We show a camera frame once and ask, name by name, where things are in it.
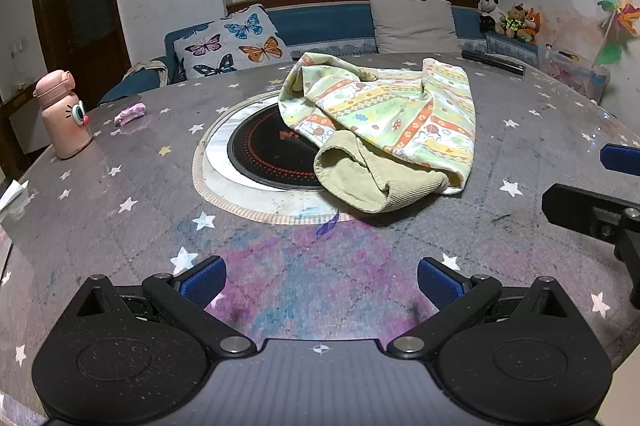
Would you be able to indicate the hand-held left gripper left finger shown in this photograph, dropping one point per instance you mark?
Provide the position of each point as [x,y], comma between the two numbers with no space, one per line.
[205,282]

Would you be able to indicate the panda plush toy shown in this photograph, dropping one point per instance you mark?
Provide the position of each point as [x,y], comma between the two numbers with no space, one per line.
[489,13]

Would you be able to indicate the white paper sheet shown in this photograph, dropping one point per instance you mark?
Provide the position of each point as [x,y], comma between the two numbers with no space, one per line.
[11,196]

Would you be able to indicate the blue corner sofa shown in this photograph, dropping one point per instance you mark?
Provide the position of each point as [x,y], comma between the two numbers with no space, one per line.
[325,21]

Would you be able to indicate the colourful pinwheel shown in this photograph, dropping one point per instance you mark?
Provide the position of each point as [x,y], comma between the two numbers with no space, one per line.
[622,13]

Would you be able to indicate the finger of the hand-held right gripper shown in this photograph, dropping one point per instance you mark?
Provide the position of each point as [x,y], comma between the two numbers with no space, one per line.
[575,206]
[622,157]

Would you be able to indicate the plain grey pillow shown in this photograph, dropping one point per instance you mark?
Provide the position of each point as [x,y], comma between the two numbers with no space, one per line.
[415,23]

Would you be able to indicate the black remote control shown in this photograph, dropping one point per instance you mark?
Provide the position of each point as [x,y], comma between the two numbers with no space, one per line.
[492,62]

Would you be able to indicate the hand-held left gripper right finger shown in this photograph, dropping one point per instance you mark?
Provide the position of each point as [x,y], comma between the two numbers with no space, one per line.
[439,286]

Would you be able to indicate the orange fox plush toy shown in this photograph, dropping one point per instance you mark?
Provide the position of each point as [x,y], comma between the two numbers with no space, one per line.
[533,26]

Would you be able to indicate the pink cartoon water bottle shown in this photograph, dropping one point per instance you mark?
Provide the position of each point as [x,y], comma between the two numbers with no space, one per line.
[62,121]

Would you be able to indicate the pink clay lump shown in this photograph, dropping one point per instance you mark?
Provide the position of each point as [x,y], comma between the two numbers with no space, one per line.
[130,113]

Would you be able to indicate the butterfly print pillow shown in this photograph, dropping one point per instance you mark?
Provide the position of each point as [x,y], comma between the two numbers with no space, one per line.
[225,43]

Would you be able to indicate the clear plastic storage box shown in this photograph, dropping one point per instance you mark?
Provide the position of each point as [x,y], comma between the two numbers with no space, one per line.
[575,73]

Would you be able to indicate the cartoon print green pants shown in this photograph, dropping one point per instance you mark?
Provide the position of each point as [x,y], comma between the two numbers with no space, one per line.
[400,121]

